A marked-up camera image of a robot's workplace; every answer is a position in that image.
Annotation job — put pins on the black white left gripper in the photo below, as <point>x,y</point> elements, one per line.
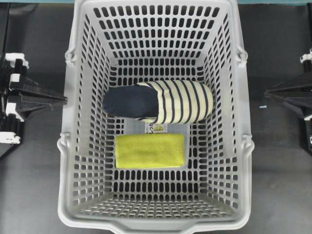
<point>12,67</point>

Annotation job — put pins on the small printed label card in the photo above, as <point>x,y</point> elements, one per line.
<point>151,128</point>

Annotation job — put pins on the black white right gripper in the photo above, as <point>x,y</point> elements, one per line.
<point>301,105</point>

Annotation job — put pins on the yellow folded cloth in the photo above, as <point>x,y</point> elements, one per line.
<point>150,151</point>

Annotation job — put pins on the navy striped slipper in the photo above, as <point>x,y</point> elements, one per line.
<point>161,102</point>

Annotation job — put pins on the grey plastic shopping basket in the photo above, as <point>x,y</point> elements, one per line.
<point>115,43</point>

